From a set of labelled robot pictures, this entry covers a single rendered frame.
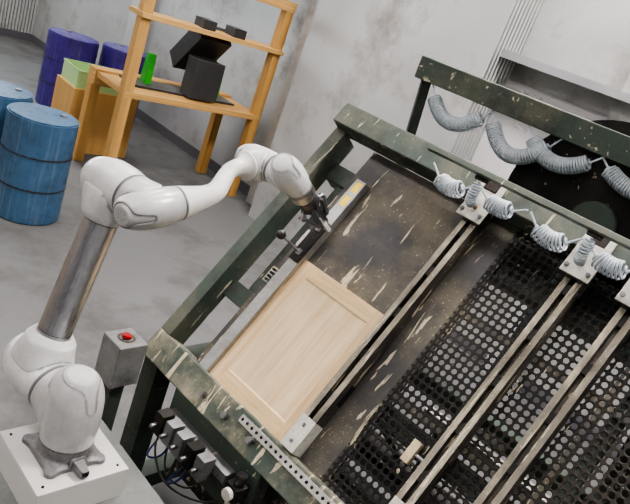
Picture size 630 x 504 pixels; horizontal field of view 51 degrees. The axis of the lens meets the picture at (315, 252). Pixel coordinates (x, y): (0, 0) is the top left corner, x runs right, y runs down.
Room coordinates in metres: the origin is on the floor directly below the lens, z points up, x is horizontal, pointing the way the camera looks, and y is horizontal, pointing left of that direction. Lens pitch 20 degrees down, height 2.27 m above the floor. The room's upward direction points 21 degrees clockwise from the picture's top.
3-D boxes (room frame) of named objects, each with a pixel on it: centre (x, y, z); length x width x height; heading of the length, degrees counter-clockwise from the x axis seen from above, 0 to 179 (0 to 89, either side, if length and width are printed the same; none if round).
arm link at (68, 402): (1.56, 0.49, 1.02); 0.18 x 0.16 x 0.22; 57
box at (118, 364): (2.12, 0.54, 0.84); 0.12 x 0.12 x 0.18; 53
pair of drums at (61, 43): (8.25, 3.40, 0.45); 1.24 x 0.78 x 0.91; 141
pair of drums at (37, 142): (4.91, 2.53, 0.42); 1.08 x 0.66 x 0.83; 51
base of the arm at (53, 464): (1.54, 0.47, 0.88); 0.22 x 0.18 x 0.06; 52
